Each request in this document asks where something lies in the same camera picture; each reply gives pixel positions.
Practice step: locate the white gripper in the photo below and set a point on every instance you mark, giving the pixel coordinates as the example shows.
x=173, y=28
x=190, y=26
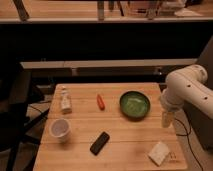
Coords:
x=170, y=103

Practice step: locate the red pepper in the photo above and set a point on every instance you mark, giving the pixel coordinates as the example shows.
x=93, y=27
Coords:
x=100, y=102

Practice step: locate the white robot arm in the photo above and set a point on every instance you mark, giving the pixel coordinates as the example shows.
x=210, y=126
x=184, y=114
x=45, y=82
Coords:
x=186, y=84

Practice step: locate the green bowl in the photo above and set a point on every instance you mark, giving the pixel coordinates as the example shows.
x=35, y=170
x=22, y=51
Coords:
x=134, y=105

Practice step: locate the white sponge block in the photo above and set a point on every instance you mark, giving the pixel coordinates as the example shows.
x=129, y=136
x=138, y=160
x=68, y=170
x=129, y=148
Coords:
x=159, y=153

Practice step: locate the black rectangular remote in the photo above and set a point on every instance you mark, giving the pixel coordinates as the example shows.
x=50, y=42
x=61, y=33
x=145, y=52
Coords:
x=99, y=143

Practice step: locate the small white bottle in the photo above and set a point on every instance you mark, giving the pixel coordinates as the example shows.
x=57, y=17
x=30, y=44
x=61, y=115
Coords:
x=65, y=101

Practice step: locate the black office chair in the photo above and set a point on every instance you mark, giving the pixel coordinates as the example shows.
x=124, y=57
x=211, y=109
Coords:
x=17, y=91

